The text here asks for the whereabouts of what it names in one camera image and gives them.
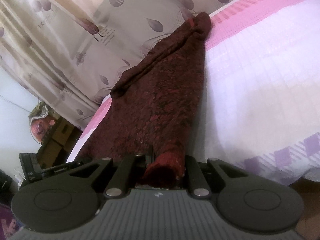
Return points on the dark wooden furniture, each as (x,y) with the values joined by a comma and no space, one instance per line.
(58,143)

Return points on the beige leaf print curtain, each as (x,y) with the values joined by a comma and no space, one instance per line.
(70,53)

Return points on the floral cloth bundle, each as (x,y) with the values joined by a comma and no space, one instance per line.
(41,119)

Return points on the dark red fuzzy garment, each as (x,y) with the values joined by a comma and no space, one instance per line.
(154,104)

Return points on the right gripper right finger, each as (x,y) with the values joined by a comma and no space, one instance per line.
(196,183)

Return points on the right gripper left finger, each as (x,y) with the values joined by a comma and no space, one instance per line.
(129,172)

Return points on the pink white bed sheet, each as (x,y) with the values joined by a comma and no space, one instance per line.
(259,109)

